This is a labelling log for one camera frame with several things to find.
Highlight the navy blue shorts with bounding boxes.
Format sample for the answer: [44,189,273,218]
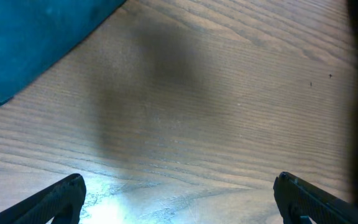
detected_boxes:
[0,0,125,106]

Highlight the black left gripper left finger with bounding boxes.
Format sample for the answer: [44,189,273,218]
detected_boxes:
[0,174,86,224]

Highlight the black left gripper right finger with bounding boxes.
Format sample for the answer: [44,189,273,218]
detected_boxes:
[273,172,358,224]

